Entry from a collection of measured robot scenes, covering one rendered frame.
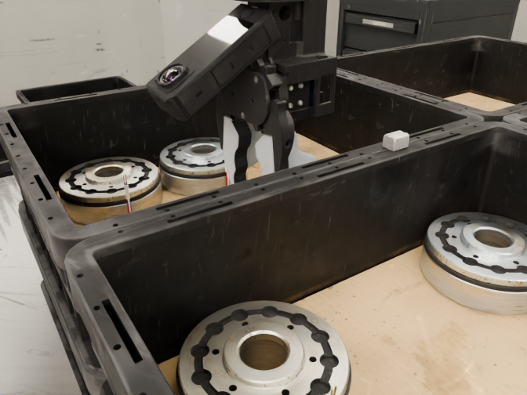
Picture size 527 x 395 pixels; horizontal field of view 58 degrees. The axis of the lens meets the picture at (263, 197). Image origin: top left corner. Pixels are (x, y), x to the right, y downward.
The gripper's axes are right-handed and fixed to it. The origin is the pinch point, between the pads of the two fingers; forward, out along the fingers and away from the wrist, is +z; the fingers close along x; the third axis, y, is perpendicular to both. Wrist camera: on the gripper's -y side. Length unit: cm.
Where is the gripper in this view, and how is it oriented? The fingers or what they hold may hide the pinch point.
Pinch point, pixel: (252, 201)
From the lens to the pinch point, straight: 48.0
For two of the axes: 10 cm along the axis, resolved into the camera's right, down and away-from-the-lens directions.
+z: 0.0, 8.8, 4.7
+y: 7.9, -2.9, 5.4
